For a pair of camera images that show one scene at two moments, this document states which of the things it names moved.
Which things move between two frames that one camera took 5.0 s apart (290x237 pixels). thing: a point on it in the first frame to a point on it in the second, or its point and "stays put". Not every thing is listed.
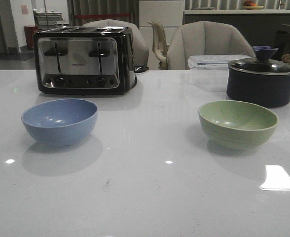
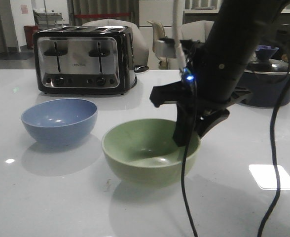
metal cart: [45, 21] stays put
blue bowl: [60, 122] stays put
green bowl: [236, 125] to [143, 152]
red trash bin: [29, 31] stays put
